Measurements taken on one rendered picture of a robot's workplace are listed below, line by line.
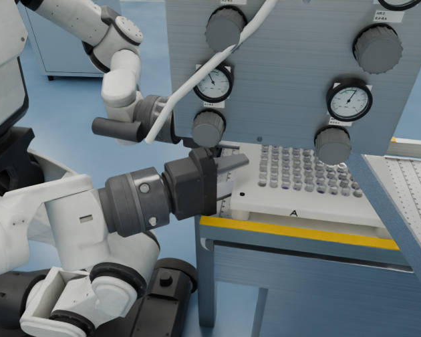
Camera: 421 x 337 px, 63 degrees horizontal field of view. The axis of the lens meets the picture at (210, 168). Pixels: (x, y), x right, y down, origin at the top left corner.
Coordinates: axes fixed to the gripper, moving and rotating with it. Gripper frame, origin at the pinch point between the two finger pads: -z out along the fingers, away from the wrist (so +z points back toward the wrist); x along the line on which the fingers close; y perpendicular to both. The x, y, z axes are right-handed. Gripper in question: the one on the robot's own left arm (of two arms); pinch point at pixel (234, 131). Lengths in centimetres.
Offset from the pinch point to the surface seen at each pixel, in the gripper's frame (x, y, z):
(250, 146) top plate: -0.1, 4.0, -4.0
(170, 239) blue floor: 96, -42, 39
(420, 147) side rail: 4.3, -11.8, -34.7
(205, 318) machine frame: 90, -7, 9
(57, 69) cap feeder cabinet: 84, -171, 196
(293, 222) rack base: 4.5, 15.0, -13.4
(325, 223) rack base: 4.5, 13.8, -18.1
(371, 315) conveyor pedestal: 28.5, 11.7, -31.6
